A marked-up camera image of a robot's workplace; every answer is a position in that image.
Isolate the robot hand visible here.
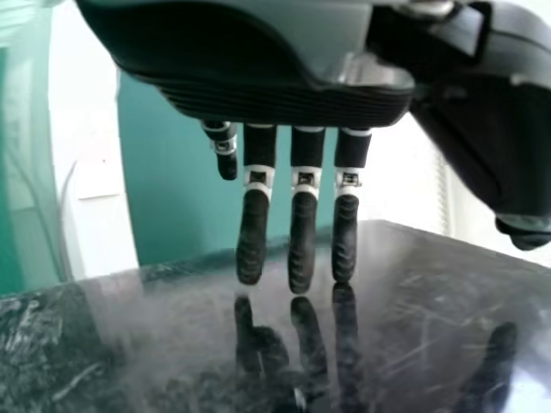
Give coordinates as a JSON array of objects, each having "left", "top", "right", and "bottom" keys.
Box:
[{"left": 75, "top": 0, "right": 551, "bottom": 296}]

